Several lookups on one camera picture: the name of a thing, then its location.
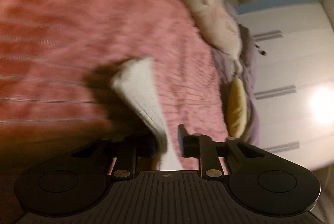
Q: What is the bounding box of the white wardrobe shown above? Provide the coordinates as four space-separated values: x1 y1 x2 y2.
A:
237 0 334 173

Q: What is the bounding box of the pink ribbed blanket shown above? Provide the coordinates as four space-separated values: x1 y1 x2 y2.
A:
0 0 230 171

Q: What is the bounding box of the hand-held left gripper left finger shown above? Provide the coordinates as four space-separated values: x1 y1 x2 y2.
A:
70 133 158 179

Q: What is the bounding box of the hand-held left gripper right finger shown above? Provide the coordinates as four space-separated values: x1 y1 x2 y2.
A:
177 123 264 178

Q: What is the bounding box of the cream plush toy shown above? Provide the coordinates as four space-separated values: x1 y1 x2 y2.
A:
180 0 244 71

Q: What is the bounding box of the yellow flower cushion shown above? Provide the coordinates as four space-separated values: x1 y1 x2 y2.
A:
225 76 247 137

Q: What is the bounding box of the white knit sweater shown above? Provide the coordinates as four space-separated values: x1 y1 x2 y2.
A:
111 57 183 171

